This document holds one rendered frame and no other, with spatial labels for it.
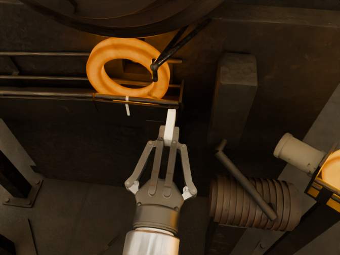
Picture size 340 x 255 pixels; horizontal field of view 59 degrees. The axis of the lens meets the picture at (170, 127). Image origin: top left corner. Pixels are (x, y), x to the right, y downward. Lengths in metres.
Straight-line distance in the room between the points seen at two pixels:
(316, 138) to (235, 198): 0.94
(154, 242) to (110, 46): 0.37
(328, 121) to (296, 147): 1.07
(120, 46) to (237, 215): 0.48
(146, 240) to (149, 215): 0.04
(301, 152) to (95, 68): 0.47
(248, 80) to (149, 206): 0.31
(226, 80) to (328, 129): 1.15
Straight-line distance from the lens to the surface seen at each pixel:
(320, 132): 1.67
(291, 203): 0.80
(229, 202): 0.76
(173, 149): 0.55
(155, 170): 0.53
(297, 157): 0.67
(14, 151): 1.61
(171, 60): 0.69
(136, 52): 0.61
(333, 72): 0.76
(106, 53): 0.63
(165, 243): 0.47
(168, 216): 0.49
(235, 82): 0.61
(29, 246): 1.37
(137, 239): 0.47
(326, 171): 0.67
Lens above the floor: 1.22
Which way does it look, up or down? 54 degrees down
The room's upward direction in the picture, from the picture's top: straight up
